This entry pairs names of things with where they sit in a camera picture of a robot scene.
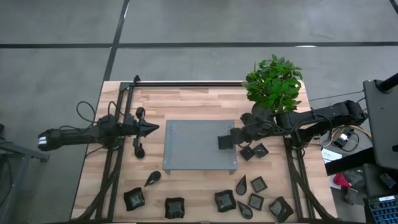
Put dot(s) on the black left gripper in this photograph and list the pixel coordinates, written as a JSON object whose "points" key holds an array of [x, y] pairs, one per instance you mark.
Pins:
{"points": [[140, 129]]}

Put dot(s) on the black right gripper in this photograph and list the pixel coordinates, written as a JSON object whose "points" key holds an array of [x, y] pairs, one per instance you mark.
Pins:
{"points": [[255, 129]]}

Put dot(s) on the small square black plate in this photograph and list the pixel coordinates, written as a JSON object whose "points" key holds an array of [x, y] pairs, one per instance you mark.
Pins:
{"points": [[247, 152], [256, 201], [259, 184], [260, 150], [224, 143]]}

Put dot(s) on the teardrop black plate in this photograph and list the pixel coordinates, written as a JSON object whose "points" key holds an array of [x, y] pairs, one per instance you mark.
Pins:
{"points": [[241, 186], [245, 211], [153, 178]]}

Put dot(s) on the wavy square black plate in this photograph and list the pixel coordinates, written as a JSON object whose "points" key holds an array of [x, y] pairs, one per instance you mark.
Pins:
{"points": [[224, 200], [174, 208], [134, 199], [280, 209]]}

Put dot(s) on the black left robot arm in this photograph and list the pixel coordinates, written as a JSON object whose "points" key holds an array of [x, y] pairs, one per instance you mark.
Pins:
{"points": [[71, 135]]}

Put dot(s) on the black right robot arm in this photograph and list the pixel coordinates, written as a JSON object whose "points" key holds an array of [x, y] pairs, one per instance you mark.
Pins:
{"points": [[323, 116]]}

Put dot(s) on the dark round plant pot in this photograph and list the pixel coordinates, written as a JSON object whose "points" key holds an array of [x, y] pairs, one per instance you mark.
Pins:
{"points": [[259, 110]]}

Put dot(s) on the grey perforated metal shelf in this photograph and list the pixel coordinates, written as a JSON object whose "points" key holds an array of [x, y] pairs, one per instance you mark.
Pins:
{"points": [[192, 146]]}

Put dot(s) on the green leafy plant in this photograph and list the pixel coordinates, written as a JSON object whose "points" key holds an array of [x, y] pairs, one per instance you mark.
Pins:
{"points": [[273, 84]]}

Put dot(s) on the white paper sheet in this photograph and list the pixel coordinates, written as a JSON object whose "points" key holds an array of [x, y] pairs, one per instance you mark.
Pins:
{"points": [[330, 154]]}

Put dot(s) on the small electronic box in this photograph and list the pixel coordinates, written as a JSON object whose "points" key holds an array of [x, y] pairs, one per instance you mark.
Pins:
{"points": [[342, 139]]}

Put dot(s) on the red object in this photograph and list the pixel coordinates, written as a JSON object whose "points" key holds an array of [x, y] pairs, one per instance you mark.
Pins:
{"points": [[341, 180]]}

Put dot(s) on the black beam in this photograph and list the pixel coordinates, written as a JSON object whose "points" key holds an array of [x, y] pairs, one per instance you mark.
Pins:
{"points": [[348, 161]]}

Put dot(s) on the grey metal table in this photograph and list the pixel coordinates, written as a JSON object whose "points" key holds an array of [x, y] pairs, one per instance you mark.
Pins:
{"points": [[28, 153]]}

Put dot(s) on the grey flat panel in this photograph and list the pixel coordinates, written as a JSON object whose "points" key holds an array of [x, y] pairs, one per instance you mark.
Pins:
{"points": [[382, 130]]}

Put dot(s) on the black bag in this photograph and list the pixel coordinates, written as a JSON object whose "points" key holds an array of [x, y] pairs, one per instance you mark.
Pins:
{"points": [[376, 183]]}

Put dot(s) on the black pole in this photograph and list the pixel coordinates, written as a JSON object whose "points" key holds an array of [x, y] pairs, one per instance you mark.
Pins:
{"points": [[388, 84]]}

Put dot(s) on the backlit keyboard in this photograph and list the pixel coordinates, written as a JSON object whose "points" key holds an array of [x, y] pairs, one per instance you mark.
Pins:
{"points": [[384, 211]]}

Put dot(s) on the black aluminium table frame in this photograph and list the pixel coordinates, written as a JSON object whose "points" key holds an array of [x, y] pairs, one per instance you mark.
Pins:
{"points": [[186, 84]]}

